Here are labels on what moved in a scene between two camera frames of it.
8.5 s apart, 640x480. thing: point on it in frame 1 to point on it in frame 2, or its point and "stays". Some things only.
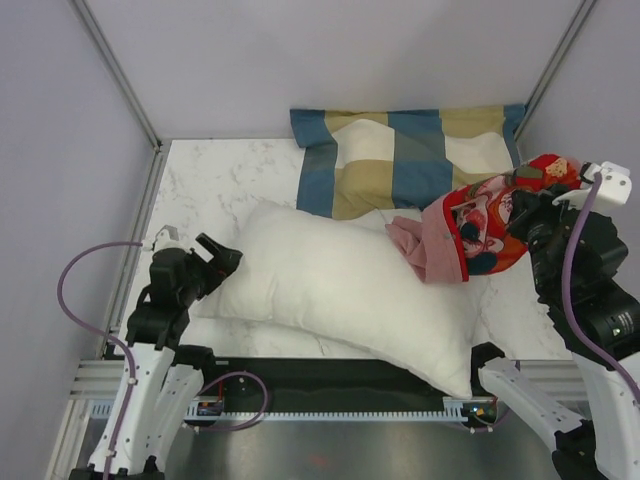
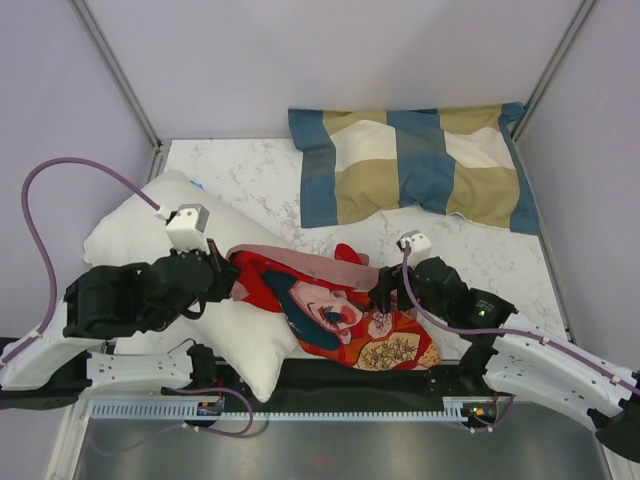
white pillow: (312, 284) to (253, 350)
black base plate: (227, 380) stays
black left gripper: (223, 263) stays
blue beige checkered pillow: (359, 163) stays
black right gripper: (528, 203) to (389, 278)
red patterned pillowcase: (465, 233) to (325, 303)
